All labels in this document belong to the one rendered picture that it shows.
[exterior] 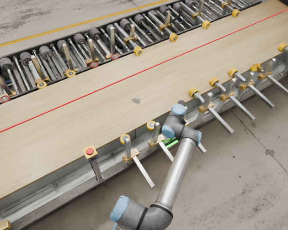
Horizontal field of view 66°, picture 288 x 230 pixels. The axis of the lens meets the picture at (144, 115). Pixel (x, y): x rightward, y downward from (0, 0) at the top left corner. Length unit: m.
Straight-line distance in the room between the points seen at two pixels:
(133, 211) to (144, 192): 1.52
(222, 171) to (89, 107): 1.71
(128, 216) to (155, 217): 0.12
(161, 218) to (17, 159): 1.22
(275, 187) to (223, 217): 0.73
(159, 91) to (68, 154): 0.95
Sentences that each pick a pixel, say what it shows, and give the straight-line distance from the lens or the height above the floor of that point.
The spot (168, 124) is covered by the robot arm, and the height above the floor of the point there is 1.34.
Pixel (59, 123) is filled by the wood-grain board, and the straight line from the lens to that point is 1.94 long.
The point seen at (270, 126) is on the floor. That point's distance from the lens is 3.41.
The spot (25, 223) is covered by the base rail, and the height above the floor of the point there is 0.70.
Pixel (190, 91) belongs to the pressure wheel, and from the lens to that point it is 2.03.
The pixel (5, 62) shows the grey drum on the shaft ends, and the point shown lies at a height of 0.86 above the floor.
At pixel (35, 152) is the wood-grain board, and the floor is 0.90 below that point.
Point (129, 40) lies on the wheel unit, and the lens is 2.45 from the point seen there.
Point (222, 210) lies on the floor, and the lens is 2.69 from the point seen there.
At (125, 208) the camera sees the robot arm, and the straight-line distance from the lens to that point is 1.05.
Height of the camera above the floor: 2.48
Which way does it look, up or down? 57 degrees down
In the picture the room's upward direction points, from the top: 5 degrees clockwise
